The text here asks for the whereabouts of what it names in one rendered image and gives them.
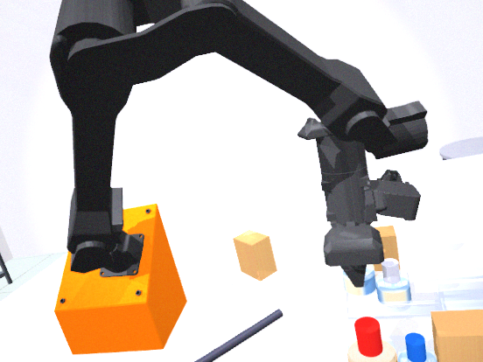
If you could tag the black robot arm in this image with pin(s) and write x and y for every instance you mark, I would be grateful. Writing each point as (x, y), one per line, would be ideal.
(97, 56)

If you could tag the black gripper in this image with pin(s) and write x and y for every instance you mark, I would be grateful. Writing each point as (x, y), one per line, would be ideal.
(351, 243)

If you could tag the grey rod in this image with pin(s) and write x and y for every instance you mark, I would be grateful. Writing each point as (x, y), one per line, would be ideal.
(241, 337)

